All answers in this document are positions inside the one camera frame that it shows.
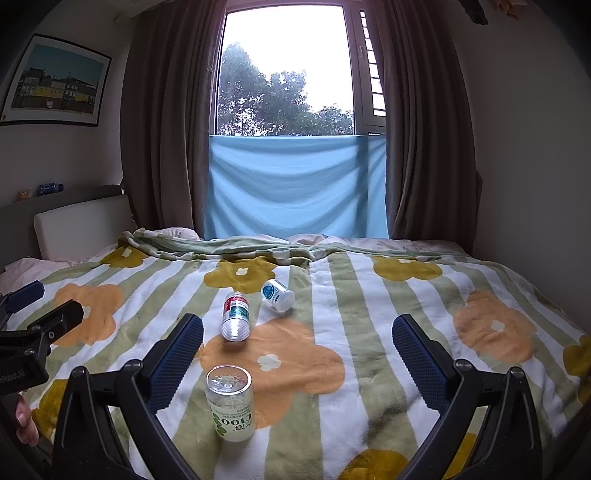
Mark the white padded headboard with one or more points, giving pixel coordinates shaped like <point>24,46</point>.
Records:
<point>83,226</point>

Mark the small orange figurine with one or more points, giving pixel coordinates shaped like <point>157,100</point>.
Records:
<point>23,195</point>

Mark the pale bed sheet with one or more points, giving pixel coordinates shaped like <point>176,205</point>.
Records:
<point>323,240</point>

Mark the dark hanging object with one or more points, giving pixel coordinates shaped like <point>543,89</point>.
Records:
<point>475,11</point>

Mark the framed wall poster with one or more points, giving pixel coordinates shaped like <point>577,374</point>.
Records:
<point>57,78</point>

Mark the brown curtain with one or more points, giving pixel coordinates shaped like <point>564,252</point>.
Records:
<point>425,129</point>
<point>166,115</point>

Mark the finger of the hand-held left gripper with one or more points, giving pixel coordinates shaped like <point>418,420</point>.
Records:
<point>25,294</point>
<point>57,319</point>

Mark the person's left hand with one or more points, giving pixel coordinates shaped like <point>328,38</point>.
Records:
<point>24,417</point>

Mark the blue toy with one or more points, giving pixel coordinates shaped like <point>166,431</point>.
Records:
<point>50,188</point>

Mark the blue cloth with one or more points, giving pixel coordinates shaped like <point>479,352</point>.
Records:
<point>295,189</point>

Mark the white pillow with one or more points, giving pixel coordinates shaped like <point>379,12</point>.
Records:
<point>32,270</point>

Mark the floral striped blanket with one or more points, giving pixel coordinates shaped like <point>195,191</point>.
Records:
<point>369,323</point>

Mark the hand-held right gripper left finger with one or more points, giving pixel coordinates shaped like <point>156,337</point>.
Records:
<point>178,364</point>

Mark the window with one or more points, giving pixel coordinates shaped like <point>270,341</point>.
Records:
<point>286,60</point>

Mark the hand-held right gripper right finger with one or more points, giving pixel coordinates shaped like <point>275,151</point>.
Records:
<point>418,364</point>

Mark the green white label bottle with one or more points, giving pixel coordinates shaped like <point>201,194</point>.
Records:
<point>229,401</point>

